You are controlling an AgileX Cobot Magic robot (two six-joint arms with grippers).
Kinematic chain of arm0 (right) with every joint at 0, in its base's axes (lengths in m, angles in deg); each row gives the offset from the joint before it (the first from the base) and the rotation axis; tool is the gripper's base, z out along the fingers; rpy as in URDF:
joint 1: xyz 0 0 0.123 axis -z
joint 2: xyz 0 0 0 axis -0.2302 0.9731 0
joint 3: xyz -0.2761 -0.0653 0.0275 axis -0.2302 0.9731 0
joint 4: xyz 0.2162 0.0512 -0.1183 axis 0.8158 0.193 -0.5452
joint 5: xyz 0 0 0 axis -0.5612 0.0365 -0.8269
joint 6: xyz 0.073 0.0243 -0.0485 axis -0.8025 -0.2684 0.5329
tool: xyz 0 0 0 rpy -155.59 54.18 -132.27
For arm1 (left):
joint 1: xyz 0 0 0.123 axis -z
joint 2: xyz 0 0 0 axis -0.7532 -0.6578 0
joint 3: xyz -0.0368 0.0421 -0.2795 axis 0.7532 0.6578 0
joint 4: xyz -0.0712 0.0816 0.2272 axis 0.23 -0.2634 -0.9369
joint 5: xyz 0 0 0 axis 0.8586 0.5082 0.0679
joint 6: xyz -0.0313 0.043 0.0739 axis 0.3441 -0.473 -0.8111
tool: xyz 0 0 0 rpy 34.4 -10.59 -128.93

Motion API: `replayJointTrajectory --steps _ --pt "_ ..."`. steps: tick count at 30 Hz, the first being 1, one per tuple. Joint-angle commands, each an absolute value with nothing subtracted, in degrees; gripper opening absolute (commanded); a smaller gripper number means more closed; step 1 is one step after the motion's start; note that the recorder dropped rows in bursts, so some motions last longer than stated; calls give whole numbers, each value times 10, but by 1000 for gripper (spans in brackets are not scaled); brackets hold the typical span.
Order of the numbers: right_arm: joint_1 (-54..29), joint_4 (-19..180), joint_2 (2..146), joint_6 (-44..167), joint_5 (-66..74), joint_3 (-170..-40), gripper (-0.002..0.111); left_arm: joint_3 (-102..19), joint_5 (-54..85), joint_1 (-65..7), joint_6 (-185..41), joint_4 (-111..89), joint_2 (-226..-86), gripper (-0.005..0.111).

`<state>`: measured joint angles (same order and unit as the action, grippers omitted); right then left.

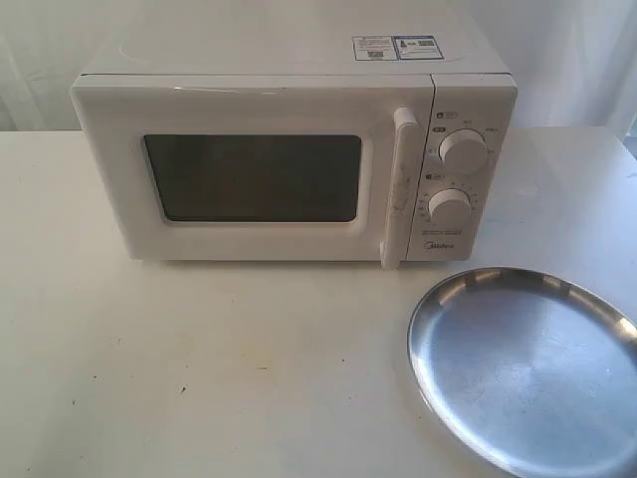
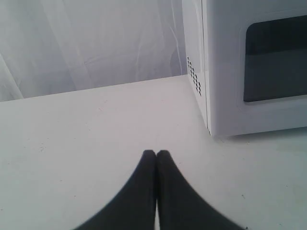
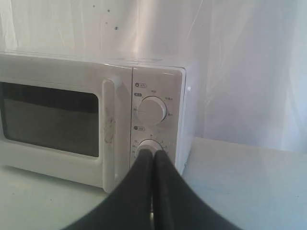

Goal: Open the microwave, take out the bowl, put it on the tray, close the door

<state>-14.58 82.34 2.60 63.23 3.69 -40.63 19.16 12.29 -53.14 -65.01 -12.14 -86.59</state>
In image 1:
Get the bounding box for white microwave door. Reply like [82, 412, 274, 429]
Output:
[71, 75, 435, 269]

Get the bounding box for upper white control knob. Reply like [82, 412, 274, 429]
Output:
[439, 128, 488, 174]

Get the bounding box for lower white timer knob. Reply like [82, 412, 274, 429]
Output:
[428, 188, 472, 227]

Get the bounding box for white microwave oven body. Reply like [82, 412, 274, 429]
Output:
[79, 1, 518, 267]

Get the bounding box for round stainless steel tray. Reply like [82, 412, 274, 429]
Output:
[406, 267, 636, 477]

